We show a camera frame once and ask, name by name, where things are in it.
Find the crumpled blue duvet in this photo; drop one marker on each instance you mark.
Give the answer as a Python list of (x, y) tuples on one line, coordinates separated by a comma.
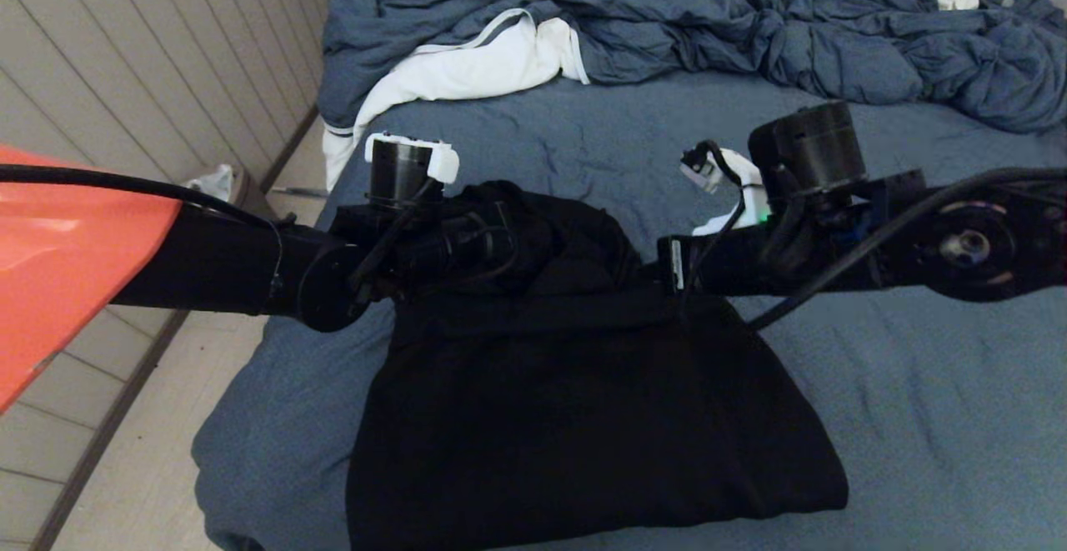
[(708, 22)]

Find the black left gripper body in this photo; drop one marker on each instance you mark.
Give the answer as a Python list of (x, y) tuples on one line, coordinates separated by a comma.
[(450, 242)]

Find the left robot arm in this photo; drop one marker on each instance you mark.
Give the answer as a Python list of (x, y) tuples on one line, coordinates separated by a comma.
[(208, 267)]

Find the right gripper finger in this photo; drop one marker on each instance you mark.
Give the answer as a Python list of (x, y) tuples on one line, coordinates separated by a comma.
[(667, 263)]

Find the brown trash bin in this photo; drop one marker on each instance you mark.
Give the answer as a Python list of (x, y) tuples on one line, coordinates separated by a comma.
[(250, 192)]

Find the white garment with dark stripe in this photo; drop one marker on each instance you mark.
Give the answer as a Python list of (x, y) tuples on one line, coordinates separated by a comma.
[(433, 80)]

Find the white plastic bin bag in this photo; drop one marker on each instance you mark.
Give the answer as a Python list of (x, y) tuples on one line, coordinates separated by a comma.
[(212, 180)]

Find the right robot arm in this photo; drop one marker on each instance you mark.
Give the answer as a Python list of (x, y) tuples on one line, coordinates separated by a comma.
[(967, 242)]

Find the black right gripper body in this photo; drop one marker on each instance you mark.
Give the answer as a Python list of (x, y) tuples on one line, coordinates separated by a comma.
[(742, 263)]

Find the black hooded sweatshirt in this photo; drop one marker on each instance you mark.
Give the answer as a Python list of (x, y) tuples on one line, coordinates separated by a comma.
[(583, 418)]

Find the blue bed sheet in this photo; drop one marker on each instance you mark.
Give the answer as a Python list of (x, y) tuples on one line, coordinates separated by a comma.
[(917, 418)]

